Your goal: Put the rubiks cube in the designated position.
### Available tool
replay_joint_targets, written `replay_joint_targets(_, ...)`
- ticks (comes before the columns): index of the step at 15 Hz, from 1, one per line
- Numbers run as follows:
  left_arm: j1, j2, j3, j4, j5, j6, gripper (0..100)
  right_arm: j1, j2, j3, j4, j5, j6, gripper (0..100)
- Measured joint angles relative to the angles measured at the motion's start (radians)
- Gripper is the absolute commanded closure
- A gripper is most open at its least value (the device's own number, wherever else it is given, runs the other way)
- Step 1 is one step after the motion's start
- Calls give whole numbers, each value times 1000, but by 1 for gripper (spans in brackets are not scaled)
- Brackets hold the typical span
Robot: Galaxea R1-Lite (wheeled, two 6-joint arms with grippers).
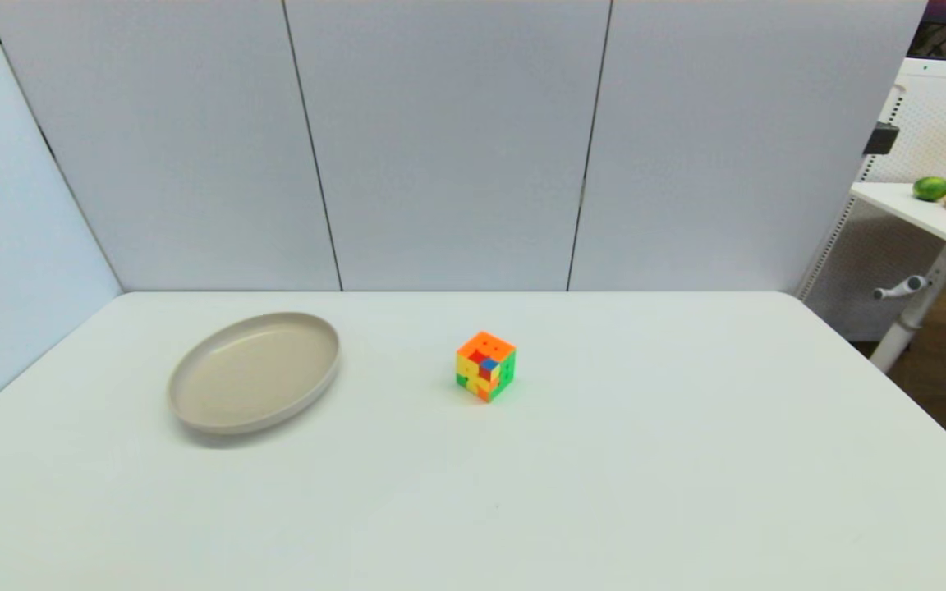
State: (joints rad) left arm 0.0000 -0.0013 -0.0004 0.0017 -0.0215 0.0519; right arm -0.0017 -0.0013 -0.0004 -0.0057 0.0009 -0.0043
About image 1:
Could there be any multicoloured rubiks cube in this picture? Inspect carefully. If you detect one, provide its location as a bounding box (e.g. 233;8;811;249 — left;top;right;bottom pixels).
455;331;517;404

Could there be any beige shallow round plate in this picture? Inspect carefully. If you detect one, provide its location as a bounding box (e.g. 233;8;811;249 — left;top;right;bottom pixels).
167;311;342;436

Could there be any white desk leg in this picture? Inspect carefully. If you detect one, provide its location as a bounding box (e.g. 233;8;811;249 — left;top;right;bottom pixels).
869;241;946;374

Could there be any white side desk top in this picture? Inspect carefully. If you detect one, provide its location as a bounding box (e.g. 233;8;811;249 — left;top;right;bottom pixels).
851;181;946;268

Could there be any white perforated pegboard panel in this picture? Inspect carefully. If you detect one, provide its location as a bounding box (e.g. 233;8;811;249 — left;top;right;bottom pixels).
797;57;946;342

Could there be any grey desk crank handle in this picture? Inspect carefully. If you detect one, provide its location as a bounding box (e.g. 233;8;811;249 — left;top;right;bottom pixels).
874;276;932;301

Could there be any black clamp bracket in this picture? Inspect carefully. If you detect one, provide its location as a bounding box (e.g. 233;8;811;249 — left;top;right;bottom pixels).
862;122;901;157

